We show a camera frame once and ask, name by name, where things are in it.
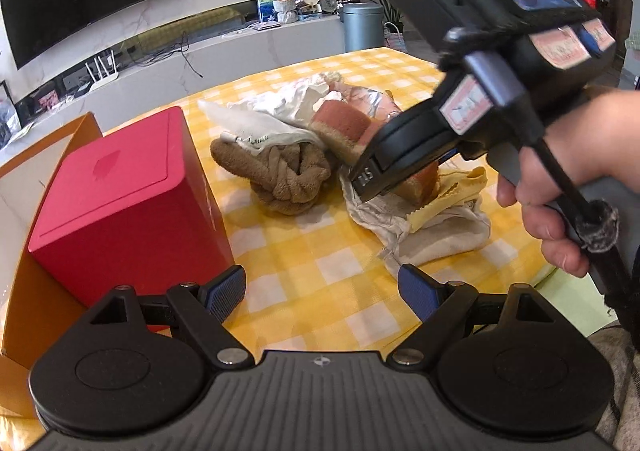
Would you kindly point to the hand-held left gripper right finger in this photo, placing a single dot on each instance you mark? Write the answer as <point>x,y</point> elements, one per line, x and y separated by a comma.
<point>417,288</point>

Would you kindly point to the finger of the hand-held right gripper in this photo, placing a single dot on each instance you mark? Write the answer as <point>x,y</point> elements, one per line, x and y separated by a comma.
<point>400,146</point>

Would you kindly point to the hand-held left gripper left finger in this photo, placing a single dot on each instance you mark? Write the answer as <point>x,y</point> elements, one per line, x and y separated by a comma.
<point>227,287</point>

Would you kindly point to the pink brown towel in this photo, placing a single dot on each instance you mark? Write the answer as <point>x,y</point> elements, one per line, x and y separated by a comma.
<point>340,123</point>

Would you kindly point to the yellow cloth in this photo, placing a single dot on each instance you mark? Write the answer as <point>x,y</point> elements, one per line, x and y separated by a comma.
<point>435,211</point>

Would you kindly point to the white cloth pouch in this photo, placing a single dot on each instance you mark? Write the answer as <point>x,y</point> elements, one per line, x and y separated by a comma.
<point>260,128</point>

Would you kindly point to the orange cardboard box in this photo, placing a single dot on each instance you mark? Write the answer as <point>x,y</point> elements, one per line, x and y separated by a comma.
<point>45,311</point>

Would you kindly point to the person's right forearm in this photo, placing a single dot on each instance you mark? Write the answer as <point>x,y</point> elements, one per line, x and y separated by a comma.
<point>625,131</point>

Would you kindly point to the person's right hand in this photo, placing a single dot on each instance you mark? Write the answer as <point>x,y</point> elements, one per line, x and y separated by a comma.
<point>550,226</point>

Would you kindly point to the clear plastic bag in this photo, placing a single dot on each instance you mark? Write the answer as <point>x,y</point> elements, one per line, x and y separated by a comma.
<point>365,98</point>

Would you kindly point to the yellow checkered tablecloth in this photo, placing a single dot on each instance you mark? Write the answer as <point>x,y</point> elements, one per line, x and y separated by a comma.
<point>310,256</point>

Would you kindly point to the white crumpled plastic bag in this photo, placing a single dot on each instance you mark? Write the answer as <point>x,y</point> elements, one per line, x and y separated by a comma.
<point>290,96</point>

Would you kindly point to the grey trash can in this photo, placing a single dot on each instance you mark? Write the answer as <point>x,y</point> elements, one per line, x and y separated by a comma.
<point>362,28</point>

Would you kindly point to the red box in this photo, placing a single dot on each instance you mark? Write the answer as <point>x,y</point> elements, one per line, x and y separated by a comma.
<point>125,211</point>

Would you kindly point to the white marble television console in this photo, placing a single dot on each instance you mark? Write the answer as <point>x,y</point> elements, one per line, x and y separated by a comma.
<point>225,56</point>

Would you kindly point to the person's grey plaid pants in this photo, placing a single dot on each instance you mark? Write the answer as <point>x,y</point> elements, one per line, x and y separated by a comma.
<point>625,381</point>

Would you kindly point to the white router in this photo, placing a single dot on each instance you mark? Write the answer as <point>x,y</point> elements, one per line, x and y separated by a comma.
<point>102,78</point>

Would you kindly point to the pink photo card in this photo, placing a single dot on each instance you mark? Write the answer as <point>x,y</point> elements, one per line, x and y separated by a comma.
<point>45,98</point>

